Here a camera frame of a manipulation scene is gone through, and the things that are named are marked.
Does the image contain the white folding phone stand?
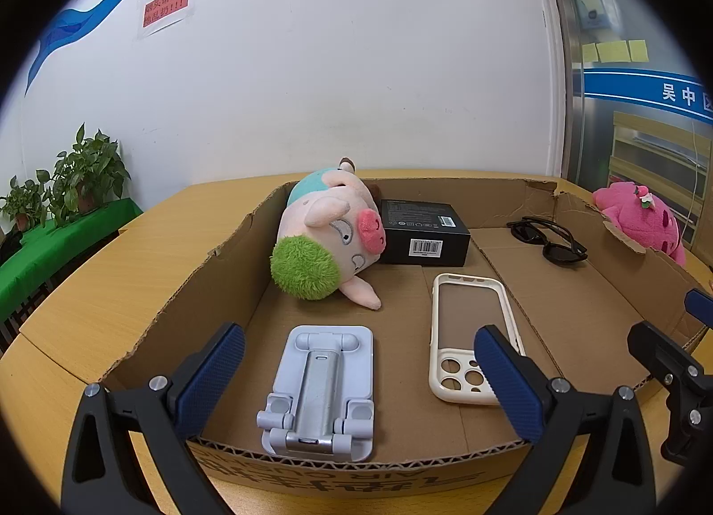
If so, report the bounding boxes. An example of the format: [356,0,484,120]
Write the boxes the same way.
[256,324,375,463]

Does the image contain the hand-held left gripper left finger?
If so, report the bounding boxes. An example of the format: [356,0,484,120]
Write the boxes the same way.
[61,322,246,515]

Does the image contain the large potted green plant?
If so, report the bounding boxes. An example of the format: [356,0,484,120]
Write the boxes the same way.
[36,122,131,226]

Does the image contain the pig plush toy green hair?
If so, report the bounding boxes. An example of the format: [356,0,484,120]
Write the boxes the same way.
[270,157,388,311]

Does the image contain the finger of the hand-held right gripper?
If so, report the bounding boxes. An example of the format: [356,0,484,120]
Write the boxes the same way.
[627,320,713,466]
[684,288,713,327]

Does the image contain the black sunglasses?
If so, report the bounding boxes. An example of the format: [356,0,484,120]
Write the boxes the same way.
[507,218,588,264]

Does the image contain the red wall sign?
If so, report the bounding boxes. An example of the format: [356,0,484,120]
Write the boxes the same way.
[136,0,196,40]

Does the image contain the clear white phone case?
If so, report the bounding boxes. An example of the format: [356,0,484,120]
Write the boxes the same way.
[429,273,527,407]

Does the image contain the wooden desktop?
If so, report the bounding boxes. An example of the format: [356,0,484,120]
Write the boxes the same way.
[0,170,713,515]

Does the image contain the small potted green plant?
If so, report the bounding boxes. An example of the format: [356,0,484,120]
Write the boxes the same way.
[0,175,48,232]

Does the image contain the green table cloth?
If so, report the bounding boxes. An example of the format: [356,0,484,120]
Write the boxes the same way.
[0,197,144,327]

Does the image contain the blue window banner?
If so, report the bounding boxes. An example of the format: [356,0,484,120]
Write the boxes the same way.
[582,69,713,123]

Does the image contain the black product box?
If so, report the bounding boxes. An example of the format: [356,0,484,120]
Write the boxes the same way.
[376,199,471,266]

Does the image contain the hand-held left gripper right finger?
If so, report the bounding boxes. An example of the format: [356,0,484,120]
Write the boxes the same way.
[473,324,658,515]

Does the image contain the brown cardboard box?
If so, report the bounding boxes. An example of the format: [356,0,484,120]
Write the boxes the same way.
[100,170,713,499]

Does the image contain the pink plush toy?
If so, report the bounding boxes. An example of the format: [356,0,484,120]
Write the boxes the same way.
[591,182,687,266]

